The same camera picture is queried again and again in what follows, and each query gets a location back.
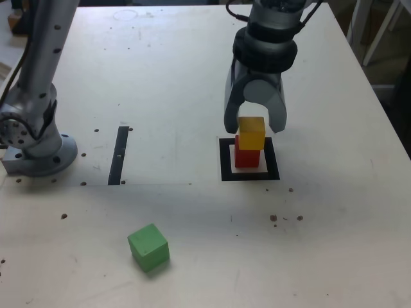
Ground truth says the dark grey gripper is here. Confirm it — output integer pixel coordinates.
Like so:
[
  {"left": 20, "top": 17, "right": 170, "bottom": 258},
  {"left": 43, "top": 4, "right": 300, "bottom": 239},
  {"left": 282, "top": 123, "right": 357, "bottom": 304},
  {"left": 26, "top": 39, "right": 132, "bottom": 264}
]
[{"left": 223, "top": 58, "right": 288, "bottom": 134}]

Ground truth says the yellow cube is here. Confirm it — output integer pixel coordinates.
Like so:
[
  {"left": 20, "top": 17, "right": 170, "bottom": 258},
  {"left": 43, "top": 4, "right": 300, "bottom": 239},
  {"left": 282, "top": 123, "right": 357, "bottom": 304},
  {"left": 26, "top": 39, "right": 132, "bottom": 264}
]
[{"left": 238, "top": 116, "right": 267, "bottom": 151}]

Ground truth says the red cube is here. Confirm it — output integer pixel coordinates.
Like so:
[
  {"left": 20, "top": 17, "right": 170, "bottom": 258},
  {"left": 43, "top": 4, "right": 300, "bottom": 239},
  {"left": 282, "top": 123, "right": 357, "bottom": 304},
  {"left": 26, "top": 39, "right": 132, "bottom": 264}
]
[{"left": 234, "top": 134, "right": 261, "bottom": 169}]

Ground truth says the green cube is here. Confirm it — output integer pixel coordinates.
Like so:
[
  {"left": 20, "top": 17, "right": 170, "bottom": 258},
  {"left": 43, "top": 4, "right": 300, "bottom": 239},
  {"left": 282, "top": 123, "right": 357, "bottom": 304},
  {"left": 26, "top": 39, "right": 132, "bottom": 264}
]
[{"left": 127, "top": 223, "right": 170, "bottom": 273}]

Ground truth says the black tape square outline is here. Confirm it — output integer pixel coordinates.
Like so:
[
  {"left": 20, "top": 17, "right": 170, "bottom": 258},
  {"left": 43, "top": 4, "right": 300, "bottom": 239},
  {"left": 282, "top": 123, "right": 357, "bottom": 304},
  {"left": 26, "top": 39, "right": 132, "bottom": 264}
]
[{"left": 218, "top": 137, "right": 281, "bottom": 182}]

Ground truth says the black tape strip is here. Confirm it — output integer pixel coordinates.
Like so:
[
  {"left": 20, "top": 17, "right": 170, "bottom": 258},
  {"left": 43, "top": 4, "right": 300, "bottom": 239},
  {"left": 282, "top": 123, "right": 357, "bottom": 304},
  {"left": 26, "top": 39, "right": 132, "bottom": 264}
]
[{"left": 107, "top": 126, "right": 130, "bottom": 186}]

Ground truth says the black cable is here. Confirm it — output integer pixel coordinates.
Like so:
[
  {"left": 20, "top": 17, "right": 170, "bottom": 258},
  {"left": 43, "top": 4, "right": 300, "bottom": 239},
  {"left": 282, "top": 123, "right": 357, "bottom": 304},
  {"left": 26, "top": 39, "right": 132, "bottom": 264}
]
[{"left": 225, "top": 0, "right": 324, "bottom": 33}]

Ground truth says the white metal frame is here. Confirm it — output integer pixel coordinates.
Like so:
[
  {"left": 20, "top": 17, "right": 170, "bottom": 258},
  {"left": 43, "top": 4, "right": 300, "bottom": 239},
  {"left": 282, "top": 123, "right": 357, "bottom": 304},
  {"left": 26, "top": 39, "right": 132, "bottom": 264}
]
[{"left": 345, "top": 0, "right": 411, "bottom": 67}]

